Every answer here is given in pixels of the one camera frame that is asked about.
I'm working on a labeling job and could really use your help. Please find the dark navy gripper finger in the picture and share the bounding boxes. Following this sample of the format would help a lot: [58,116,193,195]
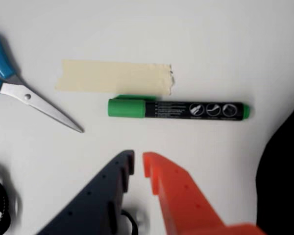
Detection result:
[35,149,135,235]

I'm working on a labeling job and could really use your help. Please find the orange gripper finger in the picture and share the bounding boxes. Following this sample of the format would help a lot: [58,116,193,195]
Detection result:
[142,151,267,235]

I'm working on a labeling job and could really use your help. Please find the green marker with black barrel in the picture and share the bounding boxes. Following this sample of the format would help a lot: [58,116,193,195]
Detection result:
[107,94,250,122]

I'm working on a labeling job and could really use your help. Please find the black fabric bag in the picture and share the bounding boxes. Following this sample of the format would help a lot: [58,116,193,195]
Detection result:
[256,97,294,235]

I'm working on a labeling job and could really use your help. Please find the long beige masking tape strip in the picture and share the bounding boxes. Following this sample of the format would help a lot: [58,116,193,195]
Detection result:
[55,58,176,96]

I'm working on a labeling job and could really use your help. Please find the coiled black USB cable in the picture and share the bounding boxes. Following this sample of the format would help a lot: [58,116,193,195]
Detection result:
[0,171,12,235]

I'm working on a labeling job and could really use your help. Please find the blue-handled scissors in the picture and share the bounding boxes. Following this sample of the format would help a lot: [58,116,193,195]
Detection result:
[0,31,85,134]

